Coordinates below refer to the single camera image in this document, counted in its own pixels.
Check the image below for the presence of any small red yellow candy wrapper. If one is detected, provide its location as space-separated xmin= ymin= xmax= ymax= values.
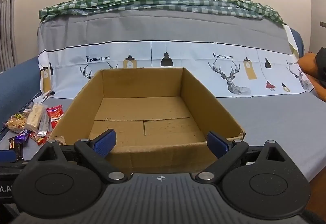
xmin=30 ymin=133 xmax=49 ymax=147

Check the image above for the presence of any red snack packet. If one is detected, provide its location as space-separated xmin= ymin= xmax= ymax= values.
xmin=46 ymin=105 xmax=65 ymax=130

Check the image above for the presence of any cardboard box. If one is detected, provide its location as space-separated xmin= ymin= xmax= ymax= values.
xmin=47 ymin=67 xmax=246 ymax=173

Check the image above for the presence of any dark object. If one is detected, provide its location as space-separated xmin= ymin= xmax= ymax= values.
xmin=315 ymin=46 xmax=326 ymax=79

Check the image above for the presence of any purple candy bar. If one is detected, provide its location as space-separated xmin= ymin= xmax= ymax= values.
xmin=14 ymin=129 xmax=31 ymax=145

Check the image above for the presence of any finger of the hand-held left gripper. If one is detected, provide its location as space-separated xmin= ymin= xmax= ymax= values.
xmin=0 ymin=150 xmax=17 ymax=163

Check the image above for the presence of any silver snack packet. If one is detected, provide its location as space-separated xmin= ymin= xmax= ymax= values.
xmin=38 ymin=109 xmax=50 ymax=136

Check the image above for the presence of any dark brown snack packet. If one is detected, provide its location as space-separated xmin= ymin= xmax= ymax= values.
xmin=8 ymin=137 xmax=24 ymax=161

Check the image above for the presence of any long beige cake packet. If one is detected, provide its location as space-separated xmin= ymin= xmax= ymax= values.
xmin=24 ymin=102 xmax=44 ymax=133

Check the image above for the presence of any grey curtain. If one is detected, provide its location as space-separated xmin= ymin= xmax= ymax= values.
xmin=0 ymin=0 xmax=22 ymax=72

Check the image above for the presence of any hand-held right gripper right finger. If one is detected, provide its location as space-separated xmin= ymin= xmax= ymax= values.
xmin=195 ymin=131 xmax=293 ymax=184

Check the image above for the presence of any orange cushion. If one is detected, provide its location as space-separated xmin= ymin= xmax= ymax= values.
xmin=297 ymin=52 xmax=326 ymax=102

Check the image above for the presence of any clear bag of crackers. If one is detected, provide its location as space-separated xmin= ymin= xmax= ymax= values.
xmin=6 ymin=113 xmax=28 ymax=134

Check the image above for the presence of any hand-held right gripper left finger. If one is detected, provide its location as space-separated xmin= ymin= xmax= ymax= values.
xmin=28 ymin=128 xmax=128 ymax=184

